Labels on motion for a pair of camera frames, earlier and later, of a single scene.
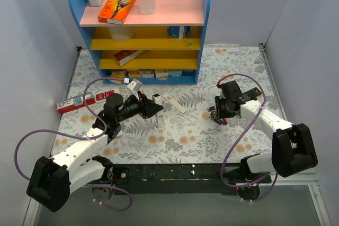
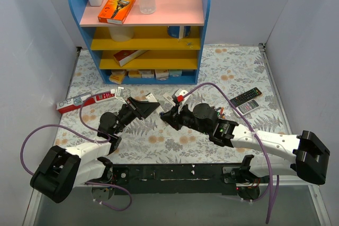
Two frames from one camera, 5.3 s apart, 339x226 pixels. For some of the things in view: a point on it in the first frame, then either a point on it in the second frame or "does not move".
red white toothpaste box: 75,102 does not move
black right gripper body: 218,107 to 175,116
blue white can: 174,31 does not move
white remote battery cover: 174,102 does not move
